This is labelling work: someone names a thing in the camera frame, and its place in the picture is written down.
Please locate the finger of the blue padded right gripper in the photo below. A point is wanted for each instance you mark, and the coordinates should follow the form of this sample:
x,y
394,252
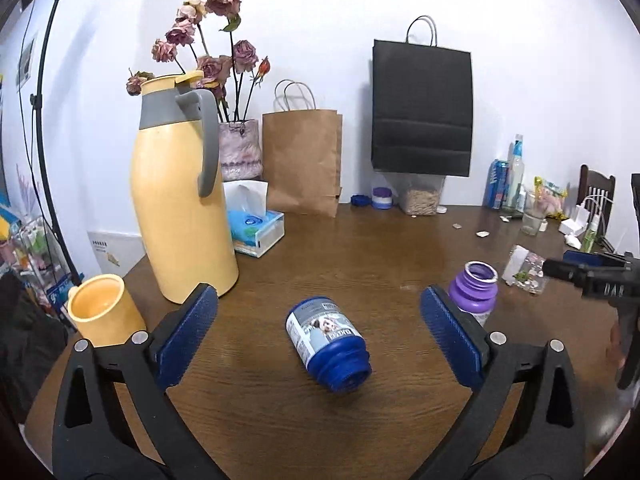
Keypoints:
x,y
564,271
585,258

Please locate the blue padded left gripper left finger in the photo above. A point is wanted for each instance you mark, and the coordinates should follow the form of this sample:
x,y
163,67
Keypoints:
x,y
91,438

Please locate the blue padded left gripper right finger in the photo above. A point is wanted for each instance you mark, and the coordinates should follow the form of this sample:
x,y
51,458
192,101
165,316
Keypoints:
x,y
546,436

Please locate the purple supplement bottle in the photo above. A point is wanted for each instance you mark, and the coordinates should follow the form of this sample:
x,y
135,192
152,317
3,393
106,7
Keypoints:
x,y
474,290

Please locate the blue supplement bottle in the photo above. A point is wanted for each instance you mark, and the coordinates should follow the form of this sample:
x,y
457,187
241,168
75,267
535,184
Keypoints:
x,y
332,350

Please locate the right hand of person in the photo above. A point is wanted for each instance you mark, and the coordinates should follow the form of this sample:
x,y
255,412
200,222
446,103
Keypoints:
x,y
617,347

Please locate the green spray bottle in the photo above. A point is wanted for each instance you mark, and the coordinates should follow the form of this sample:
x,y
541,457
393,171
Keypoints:
x,y
591,234

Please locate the clear plastic decorated bottle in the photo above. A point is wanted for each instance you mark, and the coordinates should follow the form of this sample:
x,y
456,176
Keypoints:
x,y
524,270

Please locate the colourful snack packet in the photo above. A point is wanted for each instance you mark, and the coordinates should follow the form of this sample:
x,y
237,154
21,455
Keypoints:
x,y
550,198

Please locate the clear drinking glass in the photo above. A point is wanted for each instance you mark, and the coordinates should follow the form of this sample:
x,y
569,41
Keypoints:
x,y
534,212

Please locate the dark wooden chair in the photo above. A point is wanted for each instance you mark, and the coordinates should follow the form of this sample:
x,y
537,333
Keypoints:
x,y
596,192

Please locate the clear glass bottle blue cap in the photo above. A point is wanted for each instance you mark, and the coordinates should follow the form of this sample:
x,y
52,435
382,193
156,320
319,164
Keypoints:
x,y
515,174

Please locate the blue soda can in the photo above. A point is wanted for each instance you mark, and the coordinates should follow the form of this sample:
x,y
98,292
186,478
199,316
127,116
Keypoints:
x,y
495,184

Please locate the black bag on chair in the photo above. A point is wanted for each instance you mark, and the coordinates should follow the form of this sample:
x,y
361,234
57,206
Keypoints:
x,y
31,342

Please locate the yellow ceramic mug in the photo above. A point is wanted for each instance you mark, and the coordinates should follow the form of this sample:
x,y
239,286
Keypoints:
x,y
104,311

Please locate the clear container with grains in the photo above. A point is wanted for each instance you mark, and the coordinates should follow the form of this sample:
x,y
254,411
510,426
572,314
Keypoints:
x,y
419,194

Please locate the white box on floor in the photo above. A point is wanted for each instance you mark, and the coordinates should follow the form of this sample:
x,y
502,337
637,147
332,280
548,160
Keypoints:
x,y
116,253

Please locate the purple white small jar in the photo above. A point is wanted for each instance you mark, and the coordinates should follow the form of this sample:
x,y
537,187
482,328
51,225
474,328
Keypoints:
x,y
382,198

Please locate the black paper bag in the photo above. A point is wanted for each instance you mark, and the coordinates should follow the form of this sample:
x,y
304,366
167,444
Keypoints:
x,y
422,107

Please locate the blue tissue box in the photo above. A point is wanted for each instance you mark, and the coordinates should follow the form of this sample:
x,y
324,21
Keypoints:
x,y
254,228

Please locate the brown paper bag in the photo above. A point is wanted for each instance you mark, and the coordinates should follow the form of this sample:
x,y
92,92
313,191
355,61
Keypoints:
x,y
302,153

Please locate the yellow thermos jug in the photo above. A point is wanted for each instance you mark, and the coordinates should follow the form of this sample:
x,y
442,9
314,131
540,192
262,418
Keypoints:
x,y
177,188

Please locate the pink knitted vase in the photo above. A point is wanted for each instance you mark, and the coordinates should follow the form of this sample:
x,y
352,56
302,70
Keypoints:
x,y
240,150

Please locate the wire rack with clutter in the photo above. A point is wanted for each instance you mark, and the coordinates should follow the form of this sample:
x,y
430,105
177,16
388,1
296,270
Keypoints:
x,y
30,249

